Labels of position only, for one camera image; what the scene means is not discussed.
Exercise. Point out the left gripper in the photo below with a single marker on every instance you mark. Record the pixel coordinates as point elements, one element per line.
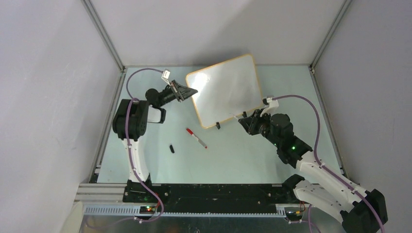
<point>183,93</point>

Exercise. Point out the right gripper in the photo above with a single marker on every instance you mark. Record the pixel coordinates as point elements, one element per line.
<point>250,124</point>

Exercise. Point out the yellow framed whiteboard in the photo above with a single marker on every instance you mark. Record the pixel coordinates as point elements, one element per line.
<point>225,90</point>

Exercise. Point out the red capped marker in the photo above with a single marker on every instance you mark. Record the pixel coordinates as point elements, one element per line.
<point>196,138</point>

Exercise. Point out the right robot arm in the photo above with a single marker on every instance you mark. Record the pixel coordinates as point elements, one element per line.
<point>357,209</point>

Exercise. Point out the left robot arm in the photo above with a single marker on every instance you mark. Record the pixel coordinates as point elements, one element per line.
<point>132,117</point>

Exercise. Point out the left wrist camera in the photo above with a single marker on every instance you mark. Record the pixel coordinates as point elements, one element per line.
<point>165,76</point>

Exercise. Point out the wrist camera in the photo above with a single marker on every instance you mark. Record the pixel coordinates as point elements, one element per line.
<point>165,76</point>
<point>270,105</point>

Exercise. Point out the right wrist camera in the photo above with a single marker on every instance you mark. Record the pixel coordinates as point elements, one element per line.
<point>270,105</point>

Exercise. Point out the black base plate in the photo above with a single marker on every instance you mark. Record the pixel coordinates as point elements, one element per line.
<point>212,198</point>

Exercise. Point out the aluminium frame rail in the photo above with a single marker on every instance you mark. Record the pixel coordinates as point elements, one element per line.
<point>103,33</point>

